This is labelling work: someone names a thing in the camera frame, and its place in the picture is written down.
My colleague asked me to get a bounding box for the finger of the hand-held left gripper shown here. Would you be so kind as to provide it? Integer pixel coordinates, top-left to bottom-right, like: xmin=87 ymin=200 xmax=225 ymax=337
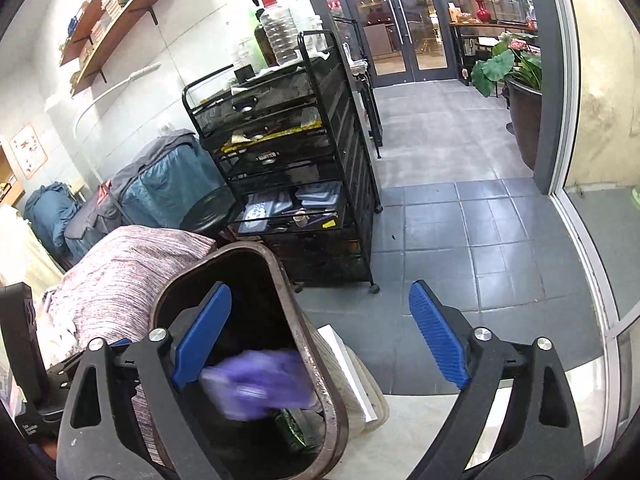
xmin=46 ymin=354 xmax=85 ymax=401

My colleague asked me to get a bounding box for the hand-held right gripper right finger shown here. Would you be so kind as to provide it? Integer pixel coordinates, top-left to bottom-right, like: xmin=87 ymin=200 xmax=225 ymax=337
xmin=408 ymin=280 xmax=586 ymax=480

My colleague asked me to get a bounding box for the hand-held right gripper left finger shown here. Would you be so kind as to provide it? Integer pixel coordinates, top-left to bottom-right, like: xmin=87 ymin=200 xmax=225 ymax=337
xmin=56 ymin=282 xmax=233 ymax=480

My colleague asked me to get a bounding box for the purple snack packet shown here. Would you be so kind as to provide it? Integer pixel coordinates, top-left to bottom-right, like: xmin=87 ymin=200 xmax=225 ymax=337
xmin=202 ymin=350 xmax=318 ymax=421

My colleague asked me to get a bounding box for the brown-rimmed trash bin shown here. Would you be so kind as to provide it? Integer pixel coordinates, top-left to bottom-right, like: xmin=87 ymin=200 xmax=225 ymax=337
xmin=150 ymin=241 xmax=351 ymax=480

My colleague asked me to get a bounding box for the cream hanging garment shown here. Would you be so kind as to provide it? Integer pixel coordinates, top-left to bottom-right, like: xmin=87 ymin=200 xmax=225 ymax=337
xmin=0 ymin=205 xmax=66 ymax=291

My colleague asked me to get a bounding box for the beige woven bag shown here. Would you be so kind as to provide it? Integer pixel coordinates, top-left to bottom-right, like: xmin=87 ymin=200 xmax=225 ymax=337
xmin=345 ymin=345 xmax=391 ymax=437

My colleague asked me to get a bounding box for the white flat board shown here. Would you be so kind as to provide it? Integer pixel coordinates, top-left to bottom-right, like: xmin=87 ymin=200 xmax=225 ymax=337
xmin=317 ymin=325 xmax=378 ymax=423

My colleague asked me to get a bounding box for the purple striped blanket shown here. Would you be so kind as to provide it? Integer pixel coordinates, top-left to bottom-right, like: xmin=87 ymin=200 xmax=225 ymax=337
xmin=42 ymin=225 xmax=218 ymax=466

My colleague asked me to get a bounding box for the blue cloth pile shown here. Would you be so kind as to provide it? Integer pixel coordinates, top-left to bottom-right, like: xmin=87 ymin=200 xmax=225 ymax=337
xmin=22 ymin=182 xmax=78 ymax=256

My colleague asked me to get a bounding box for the green snack packet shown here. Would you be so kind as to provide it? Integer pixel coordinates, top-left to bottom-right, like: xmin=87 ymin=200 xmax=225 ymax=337
xmin=272 ymin=407 xmax=326 ymax=456

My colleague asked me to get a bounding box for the black round stool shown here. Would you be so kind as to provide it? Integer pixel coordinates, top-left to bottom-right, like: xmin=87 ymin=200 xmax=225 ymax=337
xmin=179 ymin=185 xmax=238 ymax=241

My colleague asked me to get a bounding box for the massage bed with blue cover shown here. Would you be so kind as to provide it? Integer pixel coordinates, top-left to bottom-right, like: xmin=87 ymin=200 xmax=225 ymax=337
xmin=65 ymin=130 xmax=231 ymax=261

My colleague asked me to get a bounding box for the grey blanket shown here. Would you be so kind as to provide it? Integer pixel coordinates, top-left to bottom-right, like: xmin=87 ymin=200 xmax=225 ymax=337
xmin=65 ymin=129 xmax=201 ymax=241

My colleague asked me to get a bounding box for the black mesh drawer cart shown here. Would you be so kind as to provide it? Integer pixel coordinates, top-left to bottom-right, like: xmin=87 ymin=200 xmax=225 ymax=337
xmin=182 ymin=30 xmax=383 ymax=293

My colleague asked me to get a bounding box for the black metal rack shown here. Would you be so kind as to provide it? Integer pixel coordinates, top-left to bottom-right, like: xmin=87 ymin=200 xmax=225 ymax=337
xmin=332 ymin=15 xmax=386 ymax=161

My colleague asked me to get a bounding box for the potted plant in dark pot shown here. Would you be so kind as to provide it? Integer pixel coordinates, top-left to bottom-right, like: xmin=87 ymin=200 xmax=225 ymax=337
xmin=471 ymin=32 xmax=543 ymax=171

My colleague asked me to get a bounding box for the white floor lamp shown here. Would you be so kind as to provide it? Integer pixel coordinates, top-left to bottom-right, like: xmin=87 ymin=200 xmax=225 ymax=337
xmin=72 ymin=62 xmax=163 ymax=138

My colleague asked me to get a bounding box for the dark bottle with black cap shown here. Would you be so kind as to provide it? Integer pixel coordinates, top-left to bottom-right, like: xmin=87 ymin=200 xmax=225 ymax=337
xmin=252 ymin=7 xmax=273 ymax=68

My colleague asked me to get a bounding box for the clear bottle with red cap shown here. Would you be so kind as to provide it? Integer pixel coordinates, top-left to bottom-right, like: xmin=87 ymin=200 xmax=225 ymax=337
xmin=259 ymin=0 xmax=301 ymax=66

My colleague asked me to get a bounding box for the wooden table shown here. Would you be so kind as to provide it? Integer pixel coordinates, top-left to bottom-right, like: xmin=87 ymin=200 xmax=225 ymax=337
xmin=450 ymin=19 xmax=538 ymax=36

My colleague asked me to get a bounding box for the glass double door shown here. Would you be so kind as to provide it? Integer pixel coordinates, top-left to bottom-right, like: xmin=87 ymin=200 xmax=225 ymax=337
xmin=337 ymin=0 xmax=458 ymax=83

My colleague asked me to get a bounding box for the orange-framed wall poster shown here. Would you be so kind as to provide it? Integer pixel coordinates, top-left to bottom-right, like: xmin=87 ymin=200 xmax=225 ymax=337
xmin=9 ymin=122 xmax=48 ymax=179

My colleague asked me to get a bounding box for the long wooden wall shelf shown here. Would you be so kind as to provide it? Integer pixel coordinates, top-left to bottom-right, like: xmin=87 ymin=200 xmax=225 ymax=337
xmin=59 ymin=0 xmax=146 ymax=67
xmin=70 ymin=0 xmax=183 ymax=98

